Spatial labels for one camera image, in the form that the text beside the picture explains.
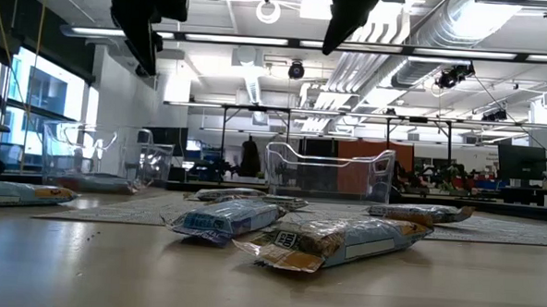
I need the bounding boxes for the green and gold granola bar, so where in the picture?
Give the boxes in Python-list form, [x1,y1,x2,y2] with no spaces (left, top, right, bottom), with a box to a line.
[52,171,139,197]
[0,179,79,212]
[213,191,310,214]

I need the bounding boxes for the brown blue snack packet front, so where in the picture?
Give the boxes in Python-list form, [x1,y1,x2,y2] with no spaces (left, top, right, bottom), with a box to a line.
[230,210,436,279]

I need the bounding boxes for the blue granola bar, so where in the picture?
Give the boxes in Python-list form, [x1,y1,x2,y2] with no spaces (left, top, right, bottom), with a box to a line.
[160,194,290,249]

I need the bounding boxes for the clear plastic bin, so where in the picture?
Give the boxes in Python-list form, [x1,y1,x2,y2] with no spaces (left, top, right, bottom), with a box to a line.
[40,119,176,197]
[262,141,397,207]

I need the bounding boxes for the person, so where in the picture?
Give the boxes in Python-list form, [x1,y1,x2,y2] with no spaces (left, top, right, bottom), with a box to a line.
[238,137,263,178]
[391,159,418,193]

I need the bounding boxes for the grey woven mat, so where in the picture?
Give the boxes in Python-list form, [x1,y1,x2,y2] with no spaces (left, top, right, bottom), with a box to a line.
[33,184,547,247]

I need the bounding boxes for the black computer monitor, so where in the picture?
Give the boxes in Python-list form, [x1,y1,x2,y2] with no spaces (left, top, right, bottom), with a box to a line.
[496,143,547,183]

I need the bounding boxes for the black overhead light rail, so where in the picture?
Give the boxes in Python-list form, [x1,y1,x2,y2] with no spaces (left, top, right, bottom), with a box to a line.
[58,23,547,65]

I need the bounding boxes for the round black ceiling camera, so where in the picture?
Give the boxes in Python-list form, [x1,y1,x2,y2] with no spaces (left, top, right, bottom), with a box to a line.
[287,60,306,80]

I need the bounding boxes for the white cable ring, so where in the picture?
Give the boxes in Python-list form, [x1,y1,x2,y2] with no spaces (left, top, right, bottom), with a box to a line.
[254,0,283,25]

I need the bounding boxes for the black wall screen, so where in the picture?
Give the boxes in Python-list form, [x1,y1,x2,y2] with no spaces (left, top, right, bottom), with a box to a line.
[155,125,190,158]

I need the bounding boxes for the black ceiling camera cluster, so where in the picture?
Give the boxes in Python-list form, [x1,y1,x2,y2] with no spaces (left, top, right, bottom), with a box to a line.
[433,61,476,92]

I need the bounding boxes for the black background rig frame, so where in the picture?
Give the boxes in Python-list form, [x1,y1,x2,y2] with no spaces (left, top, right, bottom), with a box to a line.
[216,102,456,190]

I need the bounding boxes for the yellow cable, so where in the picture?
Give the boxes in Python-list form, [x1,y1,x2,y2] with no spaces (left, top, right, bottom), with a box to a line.
[0,0,30,109]

